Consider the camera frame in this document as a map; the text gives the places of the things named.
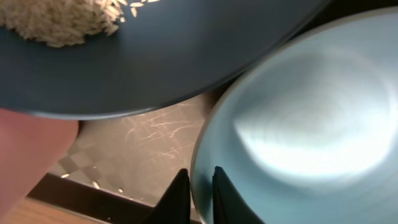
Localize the light blue bowl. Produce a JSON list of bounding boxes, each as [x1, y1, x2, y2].
[[191, 7, 397, 224]]

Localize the pile of white rice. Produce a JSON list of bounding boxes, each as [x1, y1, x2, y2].
[[1, 0, 152, 48]]

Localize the dark blue plate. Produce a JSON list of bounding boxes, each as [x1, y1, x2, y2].
[[1, 0, 328, 119]]

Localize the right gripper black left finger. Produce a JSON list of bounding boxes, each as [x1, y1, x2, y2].
[[144, 169, 190, 224]]

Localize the dark brown serving tray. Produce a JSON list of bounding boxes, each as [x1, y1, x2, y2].
[[29, 91, 220, 223]]

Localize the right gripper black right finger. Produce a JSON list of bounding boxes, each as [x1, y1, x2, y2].
[[212, 166, 264, 224]]

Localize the pink cup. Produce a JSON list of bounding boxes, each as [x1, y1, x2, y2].
[[1, 109, 78, 217]]

